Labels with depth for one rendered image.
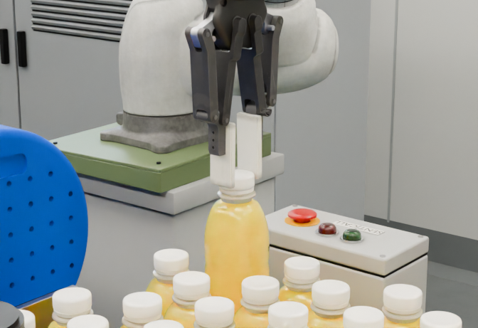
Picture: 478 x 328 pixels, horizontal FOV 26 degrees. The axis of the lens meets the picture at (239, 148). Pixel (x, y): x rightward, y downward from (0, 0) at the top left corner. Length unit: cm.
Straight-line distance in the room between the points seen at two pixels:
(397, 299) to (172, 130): 88
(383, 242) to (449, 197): 291
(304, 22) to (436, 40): 223
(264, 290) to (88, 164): 83
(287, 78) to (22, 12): 180
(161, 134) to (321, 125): 130
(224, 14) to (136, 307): 30
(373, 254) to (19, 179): 42
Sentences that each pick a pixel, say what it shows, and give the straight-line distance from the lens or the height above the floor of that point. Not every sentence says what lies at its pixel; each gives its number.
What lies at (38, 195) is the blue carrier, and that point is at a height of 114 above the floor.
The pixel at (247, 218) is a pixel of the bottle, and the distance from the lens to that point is 110.
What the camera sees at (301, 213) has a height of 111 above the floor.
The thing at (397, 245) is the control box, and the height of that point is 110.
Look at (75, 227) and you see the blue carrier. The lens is 131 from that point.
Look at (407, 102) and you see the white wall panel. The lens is 412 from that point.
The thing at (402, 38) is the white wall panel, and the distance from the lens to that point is 409.
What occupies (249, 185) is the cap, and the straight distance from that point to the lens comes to 110.
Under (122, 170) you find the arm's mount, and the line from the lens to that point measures 178.
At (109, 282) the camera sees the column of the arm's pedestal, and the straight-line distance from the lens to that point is 192.
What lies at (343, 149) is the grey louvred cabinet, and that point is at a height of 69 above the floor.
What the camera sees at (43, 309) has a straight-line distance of 120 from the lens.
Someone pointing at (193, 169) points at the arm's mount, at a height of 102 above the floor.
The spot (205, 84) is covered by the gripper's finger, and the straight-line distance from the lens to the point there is 104.
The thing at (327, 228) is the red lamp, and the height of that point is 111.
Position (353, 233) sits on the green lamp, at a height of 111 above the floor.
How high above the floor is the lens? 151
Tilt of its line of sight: 15 degrees down
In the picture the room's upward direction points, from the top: straight up
